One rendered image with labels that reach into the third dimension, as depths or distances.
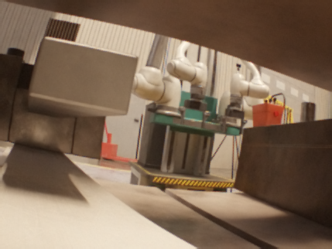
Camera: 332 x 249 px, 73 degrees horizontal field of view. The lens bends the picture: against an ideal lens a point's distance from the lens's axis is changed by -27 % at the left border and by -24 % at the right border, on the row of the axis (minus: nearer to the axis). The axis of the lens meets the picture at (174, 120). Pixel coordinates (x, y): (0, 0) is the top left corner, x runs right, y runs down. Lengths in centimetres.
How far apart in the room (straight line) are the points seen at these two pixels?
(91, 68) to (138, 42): 793
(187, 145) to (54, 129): 170
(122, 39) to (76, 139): 736
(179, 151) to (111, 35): 601
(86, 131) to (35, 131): 14
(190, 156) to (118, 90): 208
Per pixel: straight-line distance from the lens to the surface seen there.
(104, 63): 22
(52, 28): 83
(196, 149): 231
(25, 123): 68
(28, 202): 23
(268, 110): 152
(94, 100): 22
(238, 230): 81
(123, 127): 766
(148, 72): 189
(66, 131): 69
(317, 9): 59
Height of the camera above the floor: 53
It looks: 5 degrees up
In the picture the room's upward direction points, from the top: 8 degrees clockwise
